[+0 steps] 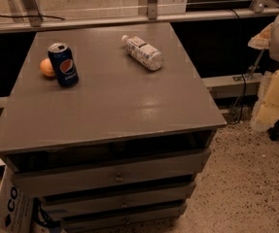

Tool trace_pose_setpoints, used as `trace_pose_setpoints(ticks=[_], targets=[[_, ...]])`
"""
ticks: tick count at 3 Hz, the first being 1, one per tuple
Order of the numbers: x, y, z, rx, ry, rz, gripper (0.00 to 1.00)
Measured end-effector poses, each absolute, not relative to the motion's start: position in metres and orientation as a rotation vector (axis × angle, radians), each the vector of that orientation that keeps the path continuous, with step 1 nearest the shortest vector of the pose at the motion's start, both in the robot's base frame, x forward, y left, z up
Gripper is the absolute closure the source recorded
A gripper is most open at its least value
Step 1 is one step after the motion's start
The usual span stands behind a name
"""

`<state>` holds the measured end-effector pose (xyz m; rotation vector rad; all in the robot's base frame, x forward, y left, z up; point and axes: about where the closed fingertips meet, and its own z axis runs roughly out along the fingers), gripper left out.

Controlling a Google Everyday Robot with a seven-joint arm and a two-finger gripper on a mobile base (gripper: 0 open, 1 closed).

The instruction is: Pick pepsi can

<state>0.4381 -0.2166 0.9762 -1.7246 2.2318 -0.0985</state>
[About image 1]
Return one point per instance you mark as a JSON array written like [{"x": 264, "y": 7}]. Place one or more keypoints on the blue pepsi can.
[{"x": 63, "y": 64}]

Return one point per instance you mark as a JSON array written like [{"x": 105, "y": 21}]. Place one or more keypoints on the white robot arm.
[{"x": 274, "y": 40}]

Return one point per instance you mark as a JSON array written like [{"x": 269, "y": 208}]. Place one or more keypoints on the orange fruit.
[{"x": 46, "y": 68}]

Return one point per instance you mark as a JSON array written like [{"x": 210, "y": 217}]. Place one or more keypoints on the white cardboard box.
[{"x": 15, "y": 206}]

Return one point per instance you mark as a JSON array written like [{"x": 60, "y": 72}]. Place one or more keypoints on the metal frame rail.
[{"x": 119, "y": 21}]

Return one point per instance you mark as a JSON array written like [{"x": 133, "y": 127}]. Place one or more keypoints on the grey wooden drawer cabinet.
[{"x": 118, "y": 111}]

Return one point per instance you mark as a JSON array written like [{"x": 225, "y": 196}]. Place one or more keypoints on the bottom grey drawer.
[{"x": 82, "y": 223}]

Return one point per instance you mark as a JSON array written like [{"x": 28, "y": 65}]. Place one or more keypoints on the clear plastic water bottle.
[{"x": 144, "y": 53}]

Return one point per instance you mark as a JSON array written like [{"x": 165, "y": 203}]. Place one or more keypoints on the middle grey drawer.
[{"x": 119, "y": 197}]

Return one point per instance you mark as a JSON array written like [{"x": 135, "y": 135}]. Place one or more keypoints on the grey drawer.
[
  {"x": 82, "y": 223},
  {"x": 119, "y": 197},
  {"x": 52, "y": 182}
]

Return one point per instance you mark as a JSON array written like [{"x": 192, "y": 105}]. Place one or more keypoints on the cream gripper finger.
[
  {"x": 266, "y": 110},
  {"x": 261, "y": 40}
]

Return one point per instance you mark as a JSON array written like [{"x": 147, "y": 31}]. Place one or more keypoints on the top grey drawer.
[{"x": 52, "y": 182}]

